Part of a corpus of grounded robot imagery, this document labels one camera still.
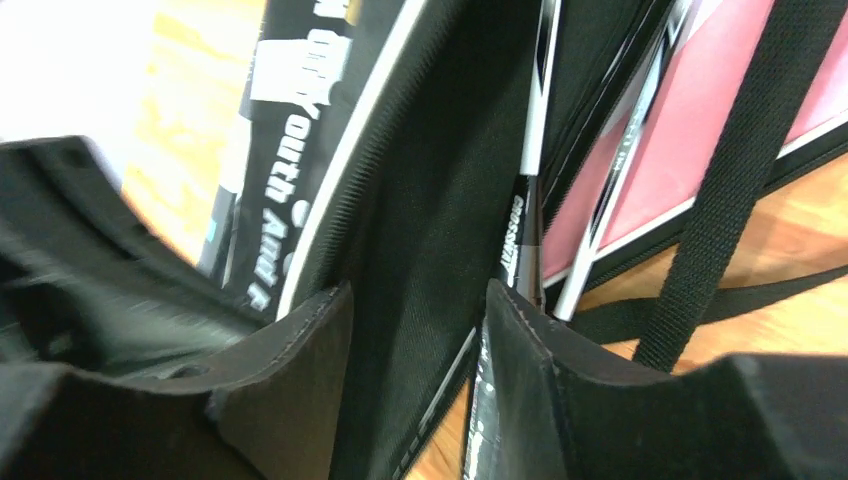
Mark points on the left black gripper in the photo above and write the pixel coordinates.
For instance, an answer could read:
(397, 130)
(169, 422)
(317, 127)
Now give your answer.
(95, 271)

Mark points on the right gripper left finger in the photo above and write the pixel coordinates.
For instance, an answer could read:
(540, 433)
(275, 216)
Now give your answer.
(199, 417)

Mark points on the black racket cover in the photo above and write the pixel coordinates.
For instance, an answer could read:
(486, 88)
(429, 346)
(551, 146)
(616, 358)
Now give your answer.
(381, 158)

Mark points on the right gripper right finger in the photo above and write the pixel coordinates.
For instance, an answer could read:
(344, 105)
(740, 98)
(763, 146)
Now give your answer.
(570, 409)

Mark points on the pink racket cover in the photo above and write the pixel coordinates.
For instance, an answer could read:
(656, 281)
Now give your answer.
(755, 98)

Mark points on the white racket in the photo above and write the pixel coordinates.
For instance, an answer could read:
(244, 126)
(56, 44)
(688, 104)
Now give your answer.
(675, 31)
(519, 263)

